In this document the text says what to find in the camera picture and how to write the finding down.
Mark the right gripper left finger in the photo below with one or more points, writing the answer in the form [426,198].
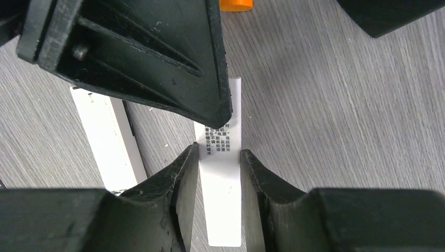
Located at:
[155,215]

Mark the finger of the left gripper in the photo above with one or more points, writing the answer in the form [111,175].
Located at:
[163,54]

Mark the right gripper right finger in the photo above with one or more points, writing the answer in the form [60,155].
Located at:
[280,217]

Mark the white box sleeve cover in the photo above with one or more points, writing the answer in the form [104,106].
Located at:
[219,168]

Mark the long white box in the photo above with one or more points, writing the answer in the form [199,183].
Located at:
[111,139]

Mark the orange toy microphone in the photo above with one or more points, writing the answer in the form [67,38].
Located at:
[235,5]

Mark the black metronome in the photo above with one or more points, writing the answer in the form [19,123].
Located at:
[380,17]

